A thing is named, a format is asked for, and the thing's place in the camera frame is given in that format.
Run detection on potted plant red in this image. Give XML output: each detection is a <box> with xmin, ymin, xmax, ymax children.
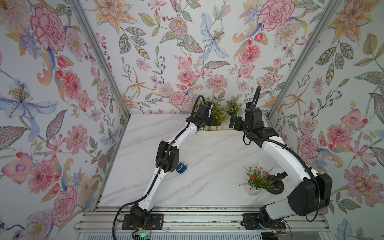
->
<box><xmin>212</xmin><ymin>102</ymin><xmax>228</xmax><ymax>127</ymax></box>
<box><xmin>239</xmin><ymin>165</ymin><xmax>272</xmax><ymax>195</ymax></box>

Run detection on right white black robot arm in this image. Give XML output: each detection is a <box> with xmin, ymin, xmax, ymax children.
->
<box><xmin>230</xmin><ymin>86</ymin><xmax>333</xmax><ymax>229</ymax></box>

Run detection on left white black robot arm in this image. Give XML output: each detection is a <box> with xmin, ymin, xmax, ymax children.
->
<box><xmin>112</xmin><ymin>95</ymin><xmax>215</xmax><ymax>240</ymax></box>

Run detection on cream plastic storage box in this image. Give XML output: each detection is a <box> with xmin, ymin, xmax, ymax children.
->
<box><xmin>199</xmin><ymin>115</ymin><xmax>233</xmax><ymax>132</ymax></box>

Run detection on small blue object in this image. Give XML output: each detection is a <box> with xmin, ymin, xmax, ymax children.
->
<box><xmin>176</xmin><ymin>162</ymin><xmax>188</xmax><ymax>174</ymax></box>

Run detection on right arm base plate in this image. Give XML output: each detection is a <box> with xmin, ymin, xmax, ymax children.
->
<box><xmin>241</xmin><ymin>213</ymin><xmax>287</xmax><ymax>231</ymax></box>

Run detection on aluminium rail frame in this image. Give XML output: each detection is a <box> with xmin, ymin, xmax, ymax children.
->
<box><xmin>73</xmin><ymin>206</ymin><xmax>334</xmax><ymax>240</ymax></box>

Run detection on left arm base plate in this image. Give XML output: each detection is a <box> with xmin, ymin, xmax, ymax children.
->
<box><xmin>122</xmin><ymin>214</ymin><xmax>164</xmax><ymax>231</ymax></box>

